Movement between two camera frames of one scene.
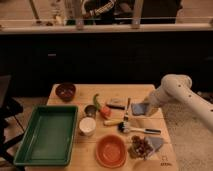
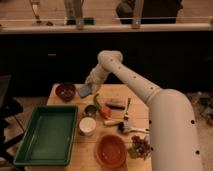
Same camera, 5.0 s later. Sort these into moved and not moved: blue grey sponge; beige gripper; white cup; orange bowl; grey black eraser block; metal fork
Moved: blue grey sponge; beige gripper
Not moved: metal fork; grey black eraser block; white cup; orange bowl
